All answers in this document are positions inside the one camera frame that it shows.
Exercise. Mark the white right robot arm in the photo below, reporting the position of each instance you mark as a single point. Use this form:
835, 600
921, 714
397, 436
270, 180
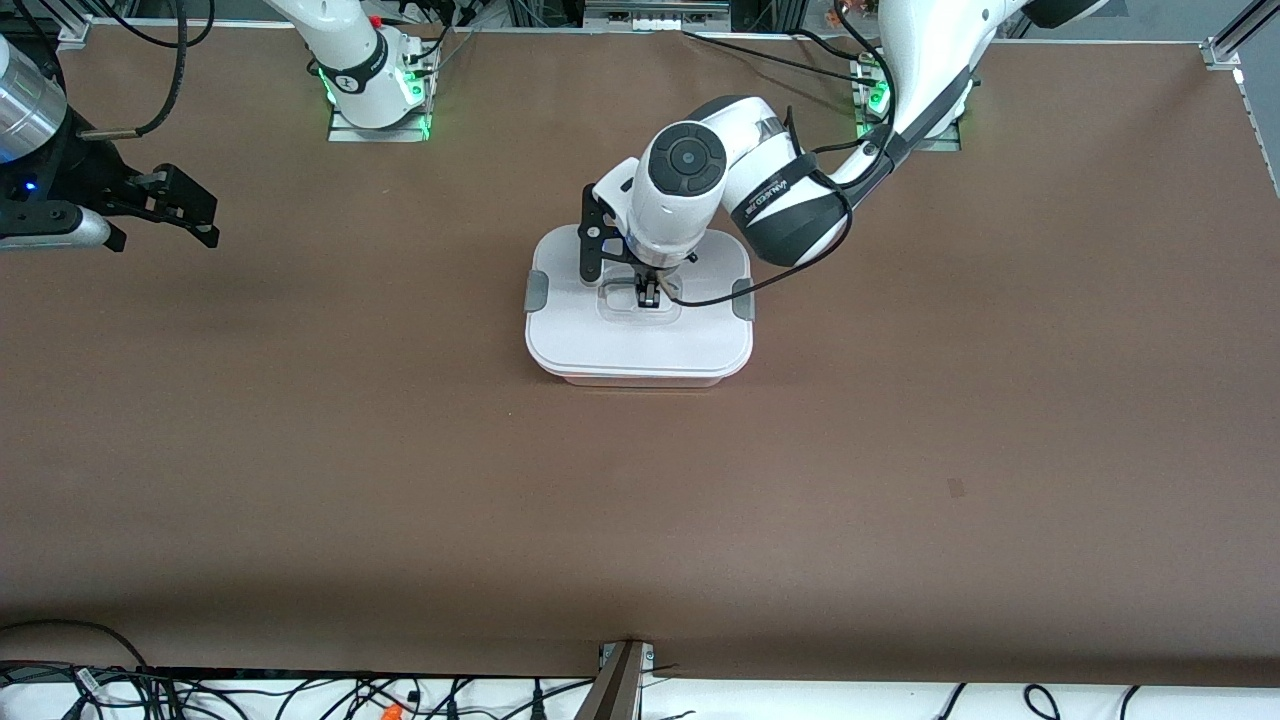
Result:
350, 50

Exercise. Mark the grey metal camera post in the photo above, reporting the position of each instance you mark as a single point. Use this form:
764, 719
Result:
615, 690

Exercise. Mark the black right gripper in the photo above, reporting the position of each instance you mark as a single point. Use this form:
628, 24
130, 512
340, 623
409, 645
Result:
88, 174

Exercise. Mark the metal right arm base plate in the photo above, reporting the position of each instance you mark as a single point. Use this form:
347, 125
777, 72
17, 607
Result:
350, 134

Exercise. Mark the white plastic box base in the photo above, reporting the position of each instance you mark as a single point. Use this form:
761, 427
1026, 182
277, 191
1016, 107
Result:
640, 382

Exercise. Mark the aluminium corner profile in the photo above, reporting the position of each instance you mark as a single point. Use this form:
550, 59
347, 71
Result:
75, 30
1225, 48

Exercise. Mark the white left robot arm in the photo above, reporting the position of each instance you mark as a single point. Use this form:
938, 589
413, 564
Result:
690, 170

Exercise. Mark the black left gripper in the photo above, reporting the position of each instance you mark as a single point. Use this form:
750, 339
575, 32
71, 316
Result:
651, 279

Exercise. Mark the white box lid grey clips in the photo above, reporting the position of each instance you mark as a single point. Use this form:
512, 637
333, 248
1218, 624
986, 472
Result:
600, 345

